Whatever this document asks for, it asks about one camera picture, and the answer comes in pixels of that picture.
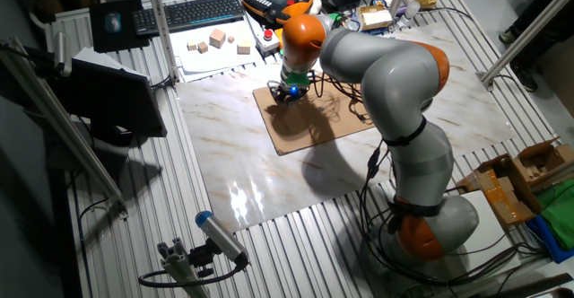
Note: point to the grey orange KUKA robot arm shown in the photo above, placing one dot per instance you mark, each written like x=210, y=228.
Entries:
x=385, y=73

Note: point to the brown cardboard sheet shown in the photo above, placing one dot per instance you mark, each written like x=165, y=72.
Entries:
x=314, y=123

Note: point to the white marble pattern sheet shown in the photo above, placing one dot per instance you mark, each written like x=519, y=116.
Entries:
x=246, y=168

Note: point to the dark computer mouse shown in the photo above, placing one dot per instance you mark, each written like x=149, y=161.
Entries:
x=113, y=22

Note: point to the large wooden cube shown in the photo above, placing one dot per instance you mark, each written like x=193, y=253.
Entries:
x=217, y=38

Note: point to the medium wooden cube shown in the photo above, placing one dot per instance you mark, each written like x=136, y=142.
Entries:
x=244, y=46

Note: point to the short aluminium profile mount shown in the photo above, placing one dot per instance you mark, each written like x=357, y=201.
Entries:
x=179, y=266

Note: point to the silver depth camera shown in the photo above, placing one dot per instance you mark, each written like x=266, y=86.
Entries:
x=63, y=53

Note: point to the silver camera blue cap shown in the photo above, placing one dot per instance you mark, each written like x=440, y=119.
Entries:
x=220, y=237

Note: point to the green cloth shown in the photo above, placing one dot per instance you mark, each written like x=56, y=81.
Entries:
x=560, y=212

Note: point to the slanted aluminium frame beam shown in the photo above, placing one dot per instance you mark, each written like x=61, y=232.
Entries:
x=67, y=136

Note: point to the small wooden cube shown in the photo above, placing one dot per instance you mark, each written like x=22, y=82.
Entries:
x=202, y=47
x=193, y=45

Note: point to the blue cloth bag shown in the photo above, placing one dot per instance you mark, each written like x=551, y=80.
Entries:
x=551, y=246

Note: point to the printed white paper sheets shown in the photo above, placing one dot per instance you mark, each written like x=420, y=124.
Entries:
x=211, y=62

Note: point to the person dark trouser legs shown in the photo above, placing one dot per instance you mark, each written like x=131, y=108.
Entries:
x=538, y=28

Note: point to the cardboard box wood pieces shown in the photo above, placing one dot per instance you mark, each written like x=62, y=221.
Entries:
x=542, y=159

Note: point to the black mouse pad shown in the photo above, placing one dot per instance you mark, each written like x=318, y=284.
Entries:
x=103, y=42

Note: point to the open brown cardboard box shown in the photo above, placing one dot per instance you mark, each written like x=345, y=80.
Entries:
x=502, y=195

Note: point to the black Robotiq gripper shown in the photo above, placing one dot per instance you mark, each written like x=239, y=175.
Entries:
x=291, y=92

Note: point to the black monitor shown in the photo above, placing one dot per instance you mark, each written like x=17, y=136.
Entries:
x=116, y=100

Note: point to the tiny wooden cube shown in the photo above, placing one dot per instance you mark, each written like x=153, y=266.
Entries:
x=230, y=39

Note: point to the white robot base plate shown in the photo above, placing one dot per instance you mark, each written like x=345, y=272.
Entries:
x=493, y=226

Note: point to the white box red mushroom button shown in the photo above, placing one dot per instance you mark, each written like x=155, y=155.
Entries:
x=267, y=42

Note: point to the white plastic bottle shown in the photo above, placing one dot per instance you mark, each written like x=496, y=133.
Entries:
x=409, y=13

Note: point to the black computer keyboard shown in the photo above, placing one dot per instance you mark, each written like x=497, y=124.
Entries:
x=188, y=13

